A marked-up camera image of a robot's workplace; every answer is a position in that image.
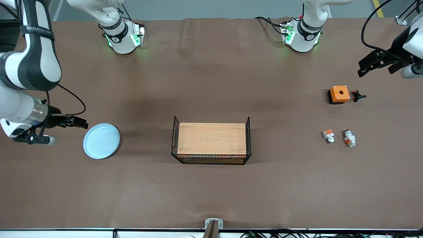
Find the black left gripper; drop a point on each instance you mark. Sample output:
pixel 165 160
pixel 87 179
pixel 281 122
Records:
pixel 396 53

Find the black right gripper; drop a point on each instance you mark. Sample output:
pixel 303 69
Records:
pixel 54 120

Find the light blue round plate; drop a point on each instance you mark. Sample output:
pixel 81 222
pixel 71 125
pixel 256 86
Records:
pixel 100 141

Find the white orange red-top switch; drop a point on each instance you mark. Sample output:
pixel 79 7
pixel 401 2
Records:
pixel 349 138

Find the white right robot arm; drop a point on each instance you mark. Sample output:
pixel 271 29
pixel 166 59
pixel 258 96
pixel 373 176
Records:
pixel 39 66

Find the black push button white cap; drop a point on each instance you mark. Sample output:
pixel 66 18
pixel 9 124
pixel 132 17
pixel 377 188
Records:
pixel 358 97

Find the wooden board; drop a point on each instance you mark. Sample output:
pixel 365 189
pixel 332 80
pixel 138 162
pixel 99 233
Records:
pixel 211 138

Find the orange button enclosure box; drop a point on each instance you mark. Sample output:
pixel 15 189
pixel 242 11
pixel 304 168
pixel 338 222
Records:
pixel 340 94

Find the small metal corner bracket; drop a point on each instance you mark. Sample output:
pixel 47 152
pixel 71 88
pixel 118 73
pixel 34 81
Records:
pixel 402 21

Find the white orange green-top switch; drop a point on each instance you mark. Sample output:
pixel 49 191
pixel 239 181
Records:
pixel 328 135

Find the white table edge rail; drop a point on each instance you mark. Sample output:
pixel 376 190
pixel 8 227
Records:
pixel 66 233

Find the aluminium frame profile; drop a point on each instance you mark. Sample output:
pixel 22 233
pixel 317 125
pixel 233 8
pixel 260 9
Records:
pixel 10 10

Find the grey metal mount bracket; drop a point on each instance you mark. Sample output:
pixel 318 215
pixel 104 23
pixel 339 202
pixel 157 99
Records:
pixel 213 224

